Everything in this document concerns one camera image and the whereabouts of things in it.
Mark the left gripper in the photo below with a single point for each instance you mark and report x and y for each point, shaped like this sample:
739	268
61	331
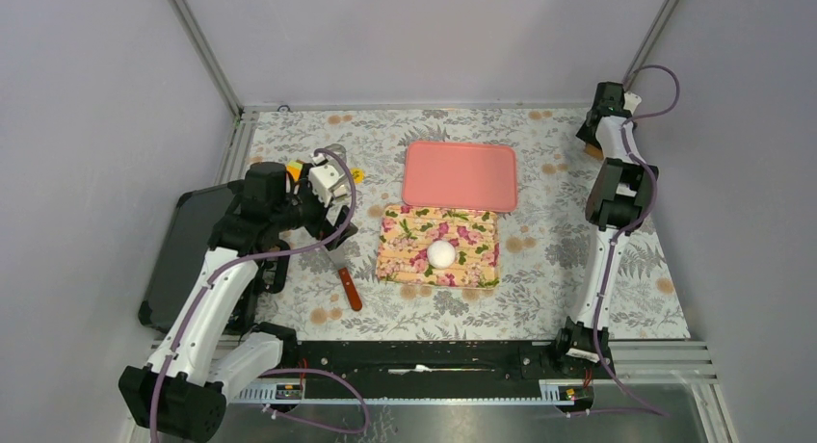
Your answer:
320	228

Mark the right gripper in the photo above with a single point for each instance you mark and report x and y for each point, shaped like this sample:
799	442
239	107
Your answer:
586	135

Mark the floral cutting board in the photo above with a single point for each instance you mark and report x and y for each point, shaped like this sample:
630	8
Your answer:
407	231

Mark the wooden double-ended roller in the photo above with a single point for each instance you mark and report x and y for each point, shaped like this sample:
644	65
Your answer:
594	152

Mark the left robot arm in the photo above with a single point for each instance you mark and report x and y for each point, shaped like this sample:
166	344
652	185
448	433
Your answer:
183	390

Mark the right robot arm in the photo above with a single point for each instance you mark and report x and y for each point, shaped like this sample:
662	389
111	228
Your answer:
621	198

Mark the white dough ball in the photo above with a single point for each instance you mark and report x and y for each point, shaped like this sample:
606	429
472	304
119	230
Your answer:
441	254

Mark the yellow round token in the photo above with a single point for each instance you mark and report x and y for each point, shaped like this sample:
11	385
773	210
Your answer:
358	175

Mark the orange green toy block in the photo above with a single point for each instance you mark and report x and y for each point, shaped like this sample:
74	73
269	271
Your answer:
295	169

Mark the pink plastic tray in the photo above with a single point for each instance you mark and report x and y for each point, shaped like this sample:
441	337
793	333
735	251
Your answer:
473	176

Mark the black case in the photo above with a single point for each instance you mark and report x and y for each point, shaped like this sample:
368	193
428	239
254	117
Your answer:
181	256

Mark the metal scraper red handle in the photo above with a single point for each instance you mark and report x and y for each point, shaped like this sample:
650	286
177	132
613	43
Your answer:
338	257

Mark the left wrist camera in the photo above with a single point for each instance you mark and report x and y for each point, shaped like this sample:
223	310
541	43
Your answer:
327	179

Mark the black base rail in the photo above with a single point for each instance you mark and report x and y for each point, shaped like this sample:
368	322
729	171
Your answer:
394	371

